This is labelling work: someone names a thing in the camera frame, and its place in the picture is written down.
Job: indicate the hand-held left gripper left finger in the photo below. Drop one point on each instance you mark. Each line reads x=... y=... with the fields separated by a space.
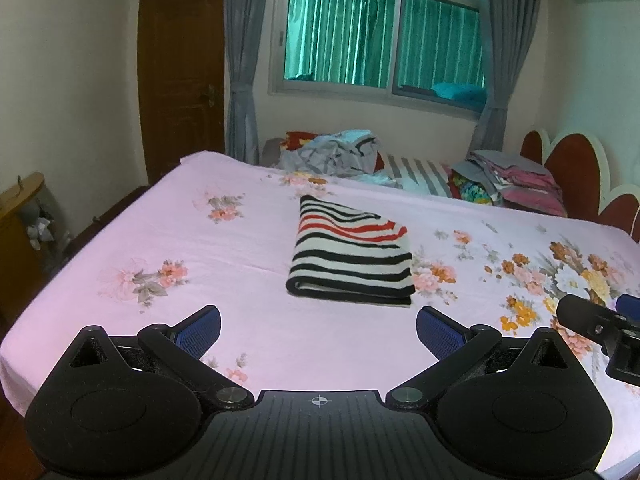
x=200 y=331

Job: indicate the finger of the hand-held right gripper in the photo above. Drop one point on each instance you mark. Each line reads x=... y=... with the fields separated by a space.
x=630 y=306
x=585 y=317

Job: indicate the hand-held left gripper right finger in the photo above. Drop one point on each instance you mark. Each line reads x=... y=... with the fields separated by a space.
x=440 y=332

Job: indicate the striped knit sweater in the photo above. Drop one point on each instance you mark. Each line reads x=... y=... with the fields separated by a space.
x=350 y=260

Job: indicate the stack of folded pink clothes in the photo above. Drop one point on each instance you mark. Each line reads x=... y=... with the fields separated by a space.
x=530 y=185

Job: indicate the pile of crumpled clothes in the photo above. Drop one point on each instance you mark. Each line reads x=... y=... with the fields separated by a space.
x=325 y=155

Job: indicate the pink floral bed sheet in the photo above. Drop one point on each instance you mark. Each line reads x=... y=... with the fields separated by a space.
x=200 y=235

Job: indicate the red and white headboard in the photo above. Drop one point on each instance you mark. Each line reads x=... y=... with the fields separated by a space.
x=575 y=175

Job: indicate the grey white striped cloth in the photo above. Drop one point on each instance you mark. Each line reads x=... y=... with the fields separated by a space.
x=420 y=172

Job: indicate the wooden cabinet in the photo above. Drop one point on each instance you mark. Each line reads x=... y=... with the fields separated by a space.
x=15 y=240

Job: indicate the red pillow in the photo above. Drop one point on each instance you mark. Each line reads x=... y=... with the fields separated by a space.
x=297 y=139

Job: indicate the teal cloth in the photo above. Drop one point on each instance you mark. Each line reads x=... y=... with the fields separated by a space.
x=460 y=92

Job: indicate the grey curtain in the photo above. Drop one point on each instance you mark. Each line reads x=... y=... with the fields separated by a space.
x=245 y=60
x=505 y=60

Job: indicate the brown wooden door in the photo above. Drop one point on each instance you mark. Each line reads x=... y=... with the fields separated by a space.
x=180 y=60

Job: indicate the window with green glass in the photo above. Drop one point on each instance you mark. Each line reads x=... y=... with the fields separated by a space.
x=350 y=35

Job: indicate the wooden bed frame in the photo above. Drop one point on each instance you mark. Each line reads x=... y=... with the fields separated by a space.
x=100 y=220

